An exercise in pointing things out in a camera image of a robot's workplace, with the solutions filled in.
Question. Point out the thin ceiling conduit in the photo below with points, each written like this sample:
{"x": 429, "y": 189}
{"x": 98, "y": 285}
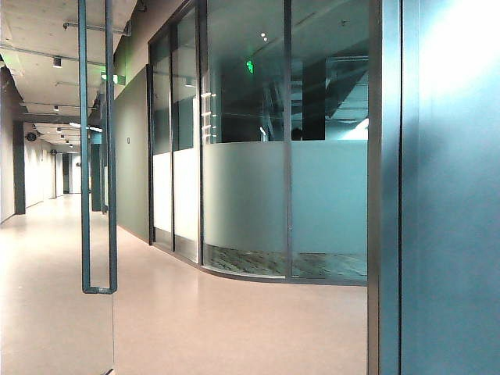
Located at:
{"x": 39, "y": 53}

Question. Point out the dark column inside room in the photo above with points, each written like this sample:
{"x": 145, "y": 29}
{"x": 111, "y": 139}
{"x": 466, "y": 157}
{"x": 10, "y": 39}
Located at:
{"x": 314, "y": 101}

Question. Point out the narrow frosted glass panel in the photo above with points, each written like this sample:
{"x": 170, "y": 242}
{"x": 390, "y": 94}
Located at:
{"x": 162, "y": 187}
{"x": 186, "y": 195}

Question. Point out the round wall security camera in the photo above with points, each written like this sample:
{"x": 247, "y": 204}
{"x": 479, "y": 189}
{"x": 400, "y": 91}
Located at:
{"x": 31, "y": 136}

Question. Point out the curved frosted glass panel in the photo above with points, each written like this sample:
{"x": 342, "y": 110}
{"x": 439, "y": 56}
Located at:
{"x": 244, "y": 195}

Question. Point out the linear ceiling light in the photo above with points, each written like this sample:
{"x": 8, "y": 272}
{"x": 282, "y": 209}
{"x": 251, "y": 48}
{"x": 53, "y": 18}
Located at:
{"x": 75, "y": 125}

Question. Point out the hanging green exit sign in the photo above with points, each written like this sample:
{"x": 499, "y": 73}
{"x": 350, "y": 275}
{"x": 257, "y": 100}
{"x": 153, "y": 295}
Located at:
{"x": 120, "y": 79}

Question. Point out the metal door frame post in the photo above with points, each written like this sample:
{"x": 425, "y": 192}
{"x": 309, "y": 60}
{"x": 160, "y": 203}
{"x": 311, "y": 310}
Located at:
{"x": 384, "y": 195}

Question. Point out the grey ceiling pipe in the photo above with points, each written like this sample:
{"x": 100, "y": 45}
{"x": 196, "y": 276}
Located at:
{"x": 93, "y": 28}

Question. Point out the frameless glass door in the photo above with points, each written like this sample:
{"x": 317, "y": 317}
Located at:
{"x": 43, "y": 320}

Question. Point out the dark corridor wall pillar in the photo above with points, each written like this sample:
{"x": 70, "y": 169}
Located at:
{"x": 19, "y": 168}

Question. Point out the dark metal partition mullion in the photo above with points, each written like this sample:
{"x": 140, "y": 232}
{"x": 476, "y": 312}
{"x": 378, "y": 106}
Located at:
{"x": 171, "y": 156}
{"x": 150, "y": 156}
{"x": 288, "y": 156}
{"x": 201, "y": 156}

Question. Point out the green running man exit sign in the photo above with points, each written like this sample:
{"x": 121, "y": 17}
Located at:
{"x": 250, "y": 66}

